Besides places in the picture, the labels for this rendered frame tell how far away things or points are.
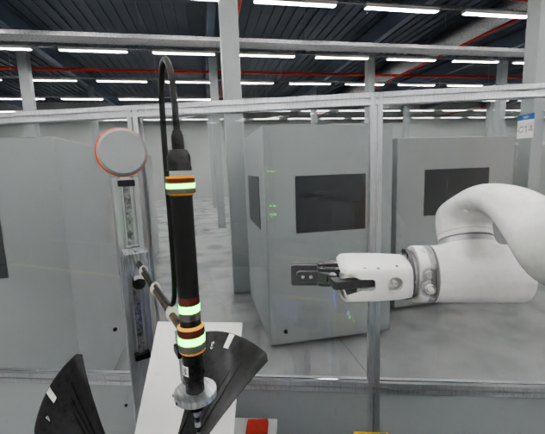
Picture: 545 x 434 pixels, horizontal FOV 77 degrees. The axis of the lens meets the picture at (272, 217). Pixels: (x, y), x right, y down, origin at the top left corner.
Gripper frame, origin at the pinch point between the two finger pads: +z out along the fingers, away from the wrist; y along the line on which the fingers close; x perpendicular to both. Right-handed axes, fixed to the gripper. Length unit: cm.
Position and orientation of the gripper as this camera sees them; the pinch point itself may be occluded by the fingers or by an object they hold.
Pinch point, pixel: (304, 273)
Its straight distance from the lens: 53.7
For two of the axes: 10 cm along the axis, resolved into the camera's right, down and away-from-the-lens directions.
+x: -0.3, -9.9, -1.5
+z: -9.9, 0.2, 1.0
